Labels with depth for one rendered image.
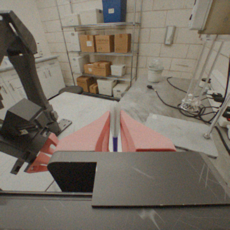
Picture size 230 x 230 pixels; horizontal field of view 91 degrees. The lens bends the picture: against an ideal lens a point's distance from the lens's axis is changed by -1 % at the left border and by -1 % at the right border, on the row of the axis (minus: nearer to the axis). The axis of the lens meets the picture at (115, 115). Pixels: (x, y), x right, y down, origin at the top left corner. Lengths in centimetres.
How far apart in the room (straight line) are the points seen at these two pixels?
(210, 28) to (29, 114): 47
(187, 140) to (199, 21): 42
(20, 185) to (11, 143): 27
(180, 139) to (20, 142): 55
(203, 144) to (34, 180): 65
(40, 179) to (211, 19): 69
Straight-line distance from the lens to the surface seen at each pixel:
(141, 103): 81
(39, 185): 50
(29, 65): 50
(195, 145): 59
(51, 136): 32
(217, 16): 45
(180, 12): 252
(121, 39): 230
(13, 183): 56
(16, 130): 27
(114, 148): 16
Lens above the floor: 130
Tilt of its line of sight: 36 degrees down
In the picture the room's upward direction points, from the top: 2 degrees counter-clockwise
